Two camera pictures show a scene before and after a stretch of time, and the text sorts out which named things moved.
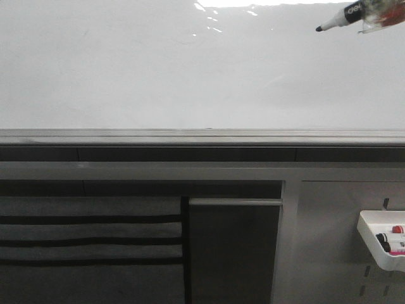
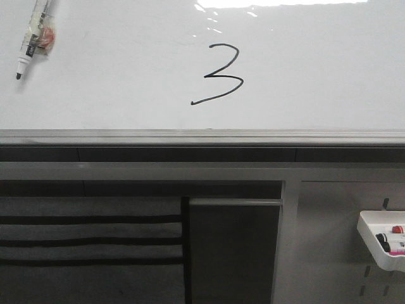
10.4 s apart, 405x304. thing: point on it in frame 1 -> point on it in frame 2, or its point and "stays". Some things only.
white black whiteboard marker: (373, 14) -> (40, 37)
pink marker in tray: (396, 253) stays
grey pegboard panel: (332, 264) stays
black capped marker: (383, 239) stays
